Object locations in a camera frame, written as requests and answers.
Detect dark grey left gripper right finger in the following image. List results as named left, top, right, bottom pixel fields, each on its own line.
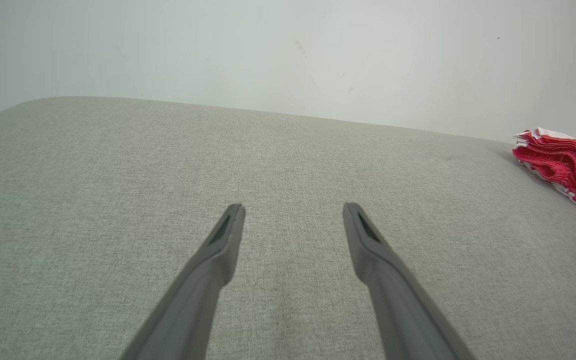
left=342, top=202, right=477, bottom=360

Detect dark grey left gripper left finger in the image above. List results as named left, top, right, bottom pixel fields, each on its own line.
left=119, top=203, right=247, bottom=360

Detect red shorts with white stripes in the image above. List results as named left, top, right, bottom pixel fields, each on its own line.
left=512, top=127, right=576, bottom=217

